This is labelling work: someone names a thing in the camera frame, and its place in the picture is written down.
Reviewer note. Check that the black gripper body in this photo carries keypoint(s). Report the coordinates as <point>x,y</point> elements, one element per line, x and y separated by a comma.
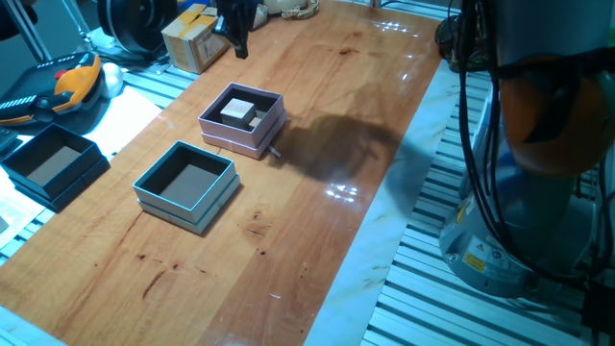
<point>235,7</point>

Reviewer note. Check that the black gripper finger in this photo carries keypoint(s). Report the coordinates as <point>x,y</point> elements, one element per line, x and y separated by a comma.
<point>223,26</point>
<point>241,38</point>

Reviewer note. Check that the large wooden cube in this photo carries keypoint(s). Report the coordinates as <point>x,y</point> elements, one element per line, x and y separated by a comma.
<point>237,113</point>

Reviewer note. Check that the small wooden cube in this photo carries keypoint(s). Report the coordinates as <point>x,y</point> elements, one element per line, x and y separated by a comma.
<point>256,121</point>

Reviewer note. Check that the dark sleeved forearm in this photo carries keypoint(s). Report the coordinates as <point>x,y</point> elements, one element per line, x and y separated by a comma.
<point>14,19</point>

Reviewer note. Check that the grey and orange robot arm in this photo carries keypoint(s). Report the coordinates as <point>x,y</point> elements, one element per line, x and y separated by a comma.
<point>528,216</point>

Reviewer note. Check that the brown cardboard box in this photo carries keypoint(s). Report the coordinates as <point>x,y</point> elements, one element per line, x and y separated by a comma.
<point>192,41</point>

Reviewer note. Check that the pink gift box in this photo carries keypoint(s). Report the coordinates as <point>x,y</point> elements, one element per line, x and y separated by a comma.
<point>240,137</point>

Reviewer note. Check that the white rounded object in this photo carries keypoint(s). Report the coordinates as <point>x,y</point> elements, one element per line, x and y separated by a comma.
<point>113,79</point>

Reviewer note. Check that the teal edged gift box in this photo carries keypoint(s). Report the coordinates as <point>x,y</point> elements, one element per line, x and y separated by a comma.
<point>192,214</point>

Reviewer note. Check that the black gift box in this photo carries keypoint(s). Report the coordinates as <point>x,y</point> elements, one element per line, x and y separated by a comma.
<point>62,185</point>

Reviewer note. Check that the black round spool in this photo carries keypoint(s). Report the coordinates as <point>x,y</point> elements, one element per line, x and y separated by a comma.
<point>139,24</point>

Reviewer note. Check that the white paper sheet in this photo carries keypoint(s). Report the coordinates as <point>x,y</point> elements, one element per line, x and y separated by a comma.
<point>125,120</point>

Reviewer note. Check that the grey metal tripod leg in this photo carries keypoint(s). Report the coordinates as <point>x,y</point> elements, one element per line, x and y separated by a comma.
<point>77,19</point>
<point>29,31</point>

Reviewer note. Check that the orange black teach pendant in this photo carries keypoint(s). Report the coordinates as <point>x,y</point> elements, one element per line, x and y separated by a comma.
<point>72,86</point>

